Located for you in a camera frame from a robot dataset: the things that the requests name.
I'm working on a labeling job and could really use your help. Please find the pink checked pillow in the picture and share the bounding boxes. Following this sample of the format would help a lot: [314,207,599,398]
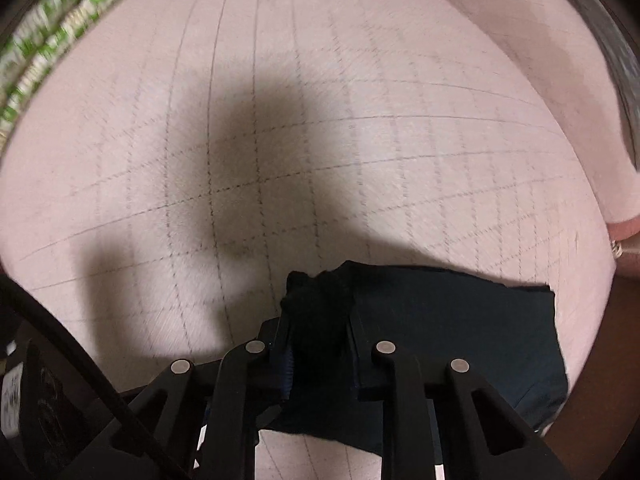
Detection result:
[414,0,640,227]

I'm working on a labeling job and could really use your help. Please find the dark pants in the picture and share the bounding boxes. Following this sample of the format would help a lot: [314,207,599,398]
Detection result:
[260,260,570,456]

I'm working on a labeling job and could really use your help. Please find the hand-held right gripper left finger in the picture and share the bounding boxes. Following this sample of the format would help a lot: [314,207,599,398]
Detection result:
[109,317,300,480]

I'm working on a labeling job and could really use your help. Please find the green patterned cloth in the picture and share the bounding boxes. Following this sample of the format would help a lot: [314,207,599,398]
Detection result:
[0,0,157,161]

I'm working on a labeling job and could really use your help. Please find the pink checked bed sheet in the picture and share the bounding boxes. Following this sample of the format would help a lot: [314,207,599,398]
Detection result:
[0,0,617,480]

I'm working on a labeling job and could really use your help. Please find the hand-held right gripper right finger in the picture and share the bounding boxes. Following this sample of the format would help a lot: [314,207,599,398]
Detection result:
[348,317,570,480]

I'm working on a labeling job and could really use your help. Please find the black cable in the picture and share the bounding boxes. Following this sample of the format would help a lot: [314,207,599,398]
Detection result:
[0,276,193,480]

